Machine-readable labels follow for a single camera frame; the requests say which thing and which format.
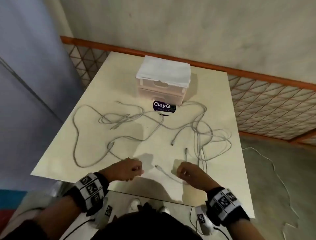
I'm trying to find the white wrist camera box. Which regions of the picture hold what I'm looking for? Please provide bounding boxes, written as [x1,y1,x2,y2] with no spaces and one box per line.
[91,197,114,229]
[195,205,215,235]

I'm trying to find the black camera cable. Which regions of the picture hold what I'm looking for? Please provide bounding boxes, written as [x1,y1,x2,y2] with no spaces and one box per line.
[213,225,232,240]
[62,217,97,240]

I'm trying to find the purple round sticker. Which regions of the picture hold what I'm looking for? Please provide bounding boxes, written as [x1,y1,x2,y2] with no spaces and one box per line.
[151,100,177,116]

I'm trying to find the person's left forearm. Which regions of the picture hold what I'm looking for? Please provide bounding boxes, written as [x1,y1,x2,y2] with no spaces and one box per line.
[33,195,83,240]

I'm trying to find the black marker wristband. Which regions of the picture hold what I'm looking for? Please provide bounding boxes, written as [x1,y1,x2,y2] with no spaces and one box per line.
[63,172,110,217]
[206,187,250,227]

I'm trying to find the person's black shirt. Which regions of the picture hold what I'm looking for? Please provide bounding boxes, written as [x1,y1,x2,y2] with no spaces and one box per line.
[0,202,203,240]

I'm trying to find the person's right hand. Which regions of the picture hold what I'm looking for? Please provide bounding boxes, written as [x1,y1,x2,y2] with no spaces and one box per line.
[176,162,221,192]

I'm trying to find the person's right forearm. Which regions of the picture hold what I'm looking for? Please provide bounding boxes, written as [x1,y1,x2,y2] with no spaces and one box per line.
[229,219,266,240]

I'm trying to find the thin white floor cable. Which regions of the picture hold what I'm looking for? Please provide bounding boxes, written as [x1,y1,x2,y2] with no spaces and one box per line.
[242,147,301,240]

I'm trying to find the person's left hand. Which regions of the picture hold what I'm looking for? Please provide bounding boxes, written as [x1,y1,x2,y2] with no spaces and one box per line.
[98,158,145,185]

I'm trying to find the white folded cloth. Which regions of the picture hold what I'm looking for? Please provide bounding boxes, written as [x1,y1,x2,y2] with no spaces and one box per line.
[136,55,192,88]

